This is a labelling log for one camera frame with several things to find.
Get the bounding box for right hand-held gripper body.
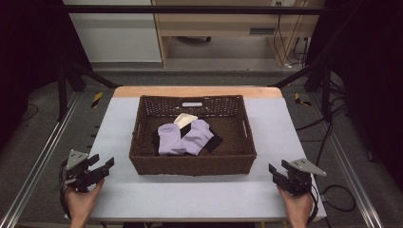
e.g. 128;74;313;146
283;158;327;195

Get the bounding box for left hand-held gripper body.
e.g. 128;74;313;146
65;149;105;193

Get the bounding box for black sock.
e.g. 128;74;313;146
152;123;223;155

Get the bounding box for purple sock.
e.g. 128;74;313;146
181;119;215;156
157;123;187;157

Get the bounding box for brown wicker basket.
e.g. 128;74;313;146
128;94;258;177

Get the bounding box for cream sock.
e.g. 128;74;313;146
173;112;199;130

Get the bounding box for person's right hand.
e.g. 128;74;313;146
277;187;314;221

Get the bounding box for person's left hand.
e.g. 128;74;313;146
65;179;106;221

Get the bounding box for yellow black striped tape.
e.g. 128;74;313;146
90;91;105;109
294;92;312;107

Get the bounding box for pale grey table cover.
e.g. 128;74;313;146
65;96;327;222

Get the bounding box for black curtain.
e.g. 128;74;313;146
305;0;403;184
0;0;93;153

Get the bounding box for white cabinet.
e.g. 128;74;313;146
62;0;163;64

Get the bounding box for light wooden desk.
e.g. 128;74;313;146
151;0;327;68

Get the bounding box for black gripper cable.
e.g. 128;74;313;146
58;160;71;220
307;183;319;225

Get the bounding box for aluminium floor rail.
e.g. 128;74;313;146
0;91;81;228
308;93;385;228

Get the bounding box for black floor cables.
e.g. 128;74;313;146
296;80;350;165

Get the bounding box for black looped floor cable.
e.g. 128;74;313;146
320;184;357;213

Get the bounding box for bundle of hanging cables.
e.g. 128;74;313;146
273;0;311;69

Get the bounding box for black metal frame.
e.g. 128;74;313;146
56;4;336;123

